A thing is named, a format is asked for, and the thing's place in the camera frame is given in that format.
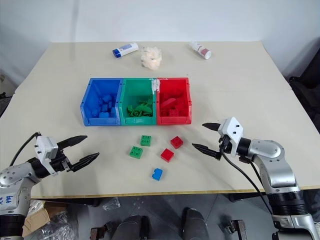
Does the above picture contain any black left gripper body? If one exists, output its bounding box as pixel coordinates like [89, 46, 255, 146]
[49, 149, 75, 174]

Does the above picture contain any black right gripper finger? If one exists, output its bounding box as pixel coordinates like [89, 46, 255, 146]
[201, 122, 222, 133]
[191, 142, 223, 161]

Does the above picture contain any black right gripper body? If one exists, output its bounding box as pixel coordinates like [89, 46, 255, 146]
[218, 134, 233, 154]

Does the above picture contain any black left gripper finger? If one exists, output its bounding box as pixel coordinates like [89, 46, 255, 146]
[70, 152, 101, 173]
[56, 135, 89, 151]

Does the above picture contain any red plastic storage bin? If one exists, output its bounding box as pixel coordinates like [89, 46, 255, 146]
[155, 77, 194, 126]

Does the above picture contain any blue plastic storage bin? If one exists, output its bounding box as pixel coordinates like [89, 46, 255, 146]
[79, 77, 124, 127]

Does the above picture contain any red curved building piece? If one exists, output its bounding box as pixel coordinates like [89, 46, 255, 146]
[159, 97, 178, 110]

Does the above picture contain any small clear plastic wrapper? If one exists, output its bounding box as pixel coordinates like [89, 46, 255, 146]
[101, 197, 121, 211]

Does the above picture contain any brown cardboard piece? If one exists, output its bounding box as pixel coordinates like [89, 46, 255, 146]
[22, 206, 52, 238]

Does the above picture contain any clear plastic bag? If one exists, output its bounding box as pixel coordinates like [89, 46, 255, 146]
[24, 209, 78, 240]

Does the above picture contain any green curved building piece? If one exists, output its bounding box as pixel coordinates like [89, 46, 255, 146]
[136, 103, 153, 113]

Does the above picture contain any dark rounded shape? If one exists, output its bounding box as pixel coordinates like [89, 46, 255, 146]
[181, 207, 210, 240]

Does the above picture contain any green plastic storage bin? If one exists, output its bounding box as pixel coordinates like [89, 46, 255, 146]
[117, 78, 158, 126]

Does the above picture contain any white bottle with red label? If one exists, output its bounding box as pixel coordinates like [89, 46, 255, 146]
[188, 41, 212, 61]

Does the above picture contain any dark clutter beside table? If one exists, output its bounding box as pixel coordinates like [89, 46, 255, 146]
[0, 68, 12, 118]

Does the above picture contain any crumpled white tissue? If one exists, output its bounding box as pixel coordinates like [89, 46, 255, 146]
[139, 44, 163, 71]

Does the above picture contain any white bottle with blue cap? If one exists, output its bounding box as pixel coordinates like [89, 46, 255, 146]
[111, 42, 140, 59]

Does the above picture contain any black chair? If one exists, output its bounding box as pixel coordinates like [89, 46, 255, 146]
[288, 36, 320, 123]

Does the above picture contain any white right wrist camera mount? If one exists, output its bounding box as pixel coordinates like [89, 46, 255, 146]
[217, 116, 245, 156]

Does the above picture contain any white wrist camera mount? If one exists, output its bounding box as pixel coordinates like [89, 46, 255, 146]
[217, 116, 245, 156]
[34, 136, 59, 161]

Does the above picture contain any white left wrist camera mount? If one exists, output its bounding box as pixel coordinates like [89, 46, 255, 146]
[34, 136, 59, 161]

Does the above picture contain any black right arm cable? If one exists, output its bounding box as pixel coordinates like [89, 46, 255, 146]
[220, 149, 275, 215]

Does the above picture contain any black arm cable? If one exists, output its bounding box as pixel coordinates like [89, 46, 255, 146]
[220, 149, 275, 215]
[8, 132, 42, 167]

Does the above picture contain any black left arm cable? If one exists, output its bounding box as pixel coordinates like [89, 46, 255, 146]
[8, 132, 42, 167]

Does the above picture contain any brown metal bracket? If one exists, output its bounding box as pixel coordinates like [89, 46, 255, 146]
[218, 219, 247, 240]
[89, 223, 112, 240]

